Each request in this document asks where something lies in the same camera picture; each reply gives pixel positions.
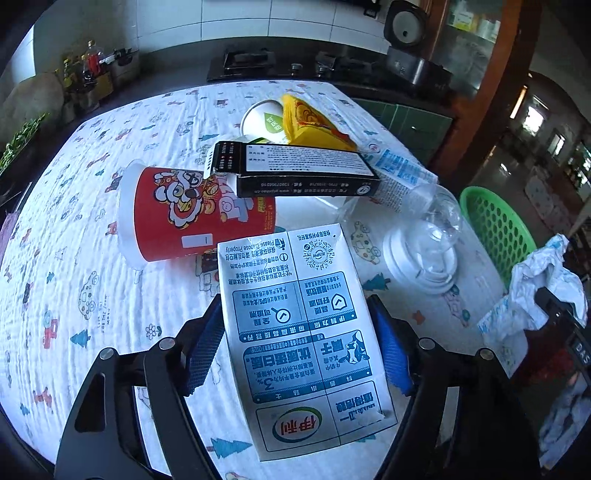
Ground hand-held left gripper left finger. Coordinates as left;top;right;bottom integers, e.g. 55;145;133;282
54;295;227;480

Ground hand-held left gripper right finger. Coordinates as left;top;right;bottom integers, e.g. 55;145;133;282
367;294;541;480

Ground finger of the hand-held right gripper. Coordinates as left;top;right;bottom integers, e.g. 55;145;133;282
533;286;591;370

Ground white wrapper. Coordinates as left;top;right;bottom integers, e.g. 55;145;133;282
478;234;589;342

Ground white blue milk carton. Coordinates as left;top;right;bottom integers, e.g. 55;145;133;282
217;223;398;462

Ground green plastic basket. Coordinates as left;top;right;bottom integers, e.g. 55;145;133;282
459;185;539;289

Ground white paper cup green leaf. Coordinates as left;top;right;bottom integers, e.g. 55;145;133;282
240;99;289;144

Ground person's right hand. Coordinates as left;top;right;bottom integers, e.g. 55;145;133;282
539;371;591;472

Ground printed blanket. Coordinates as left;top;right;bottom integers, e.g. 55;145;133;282
0;82;532;480

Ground red printed paper tub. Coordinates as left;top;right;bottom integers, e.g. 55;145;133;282
115;159;278;264

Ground clear bottle blue label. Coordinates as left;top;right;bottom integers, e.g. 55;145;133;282
355;141;465;245

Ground black cardboard box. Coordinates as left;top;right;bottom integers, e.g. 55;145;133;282
203;141;382;198

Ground green kitchen cabinet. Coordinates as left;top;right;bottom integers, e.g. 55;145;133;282
355;99;455;162

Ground yellow snack packet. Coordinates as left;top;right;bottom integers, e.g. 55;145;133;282
281;93;358;153

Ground black rice cooker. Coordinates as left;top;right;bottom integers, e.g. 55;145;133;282
383;0;453;88

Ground green leafy vegetables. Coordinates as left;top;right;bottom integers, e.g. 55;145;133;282
0;113;49;171

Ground black gas stove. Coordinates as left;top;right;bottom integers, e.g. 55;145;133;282
207;48;384;84

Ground metal pot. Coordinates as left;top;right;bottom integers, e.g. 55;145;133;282
111;46;141;79

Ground beige sack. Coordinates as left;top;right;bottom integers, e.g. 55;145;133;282
9;71;65;134

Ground wooden glass cabinet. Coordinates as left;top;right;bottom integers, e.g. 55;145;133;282
429;0;541;107

